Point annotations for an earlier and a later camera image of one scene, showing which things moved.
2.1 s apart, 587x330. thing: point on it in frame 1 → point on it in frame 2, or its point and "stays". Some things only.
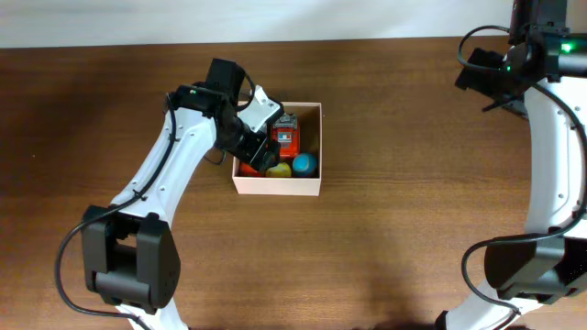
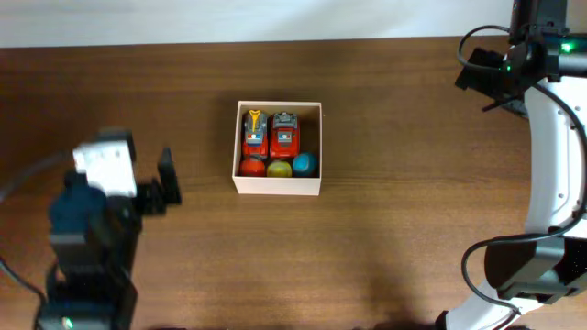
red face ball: (247, 170) stays
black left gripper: (256, 157) → (157, 198)
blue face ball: (304, 165) stays
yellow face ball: (282, 170) stays
